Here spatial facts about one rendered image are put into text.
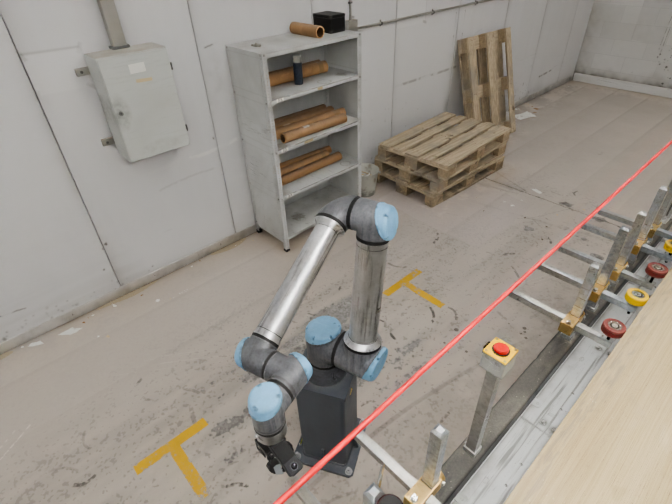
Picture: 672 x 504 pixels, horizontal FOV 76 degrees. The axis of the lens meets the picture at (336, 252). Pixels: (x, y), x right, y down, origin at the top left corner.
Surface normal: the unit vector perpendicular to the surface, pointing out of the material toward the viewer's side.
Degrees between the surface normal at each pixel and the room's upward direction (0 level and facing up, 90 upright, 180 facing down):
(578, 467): 0
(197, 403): 0
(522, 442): 0
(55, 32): 90
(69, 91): 90
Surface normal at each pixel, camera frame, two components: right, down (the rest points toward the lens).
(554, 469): -0.04, -0.80
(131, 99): 0.68, 0.42
